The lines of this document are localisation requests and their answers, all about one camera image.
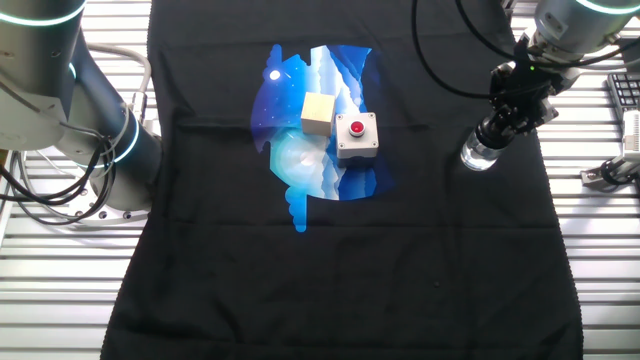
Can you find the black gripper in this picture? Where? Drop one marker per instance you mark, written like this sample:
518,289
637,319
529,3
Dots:
525,90

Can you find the clear glass jar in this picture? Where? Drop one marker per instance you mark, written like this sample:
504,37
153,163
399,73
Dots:
477,157

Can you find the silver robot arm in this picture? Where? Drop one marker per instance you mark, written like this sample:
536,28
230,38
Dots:
35,75

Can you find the black keyboard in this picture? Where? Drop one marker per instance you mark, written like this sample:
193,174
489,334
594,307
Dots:
625,92

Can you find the grey box with red button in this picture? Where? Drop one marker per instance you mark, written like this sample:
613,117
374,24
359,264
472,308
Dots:
355,140

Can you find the wooden cube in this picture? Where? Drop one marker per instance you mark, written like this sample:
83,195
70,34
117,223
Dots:
317,112

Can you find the black cloth with blue print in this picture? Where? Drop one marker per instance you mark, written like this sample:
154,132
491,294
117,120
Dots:
350,275

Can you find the aluminium camera bracket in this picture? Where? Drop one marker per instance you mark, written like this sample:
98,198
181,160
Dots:
592,177

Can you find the small silver exterior camera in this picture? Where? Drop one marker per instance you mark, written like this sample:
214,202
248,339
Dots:
632,132

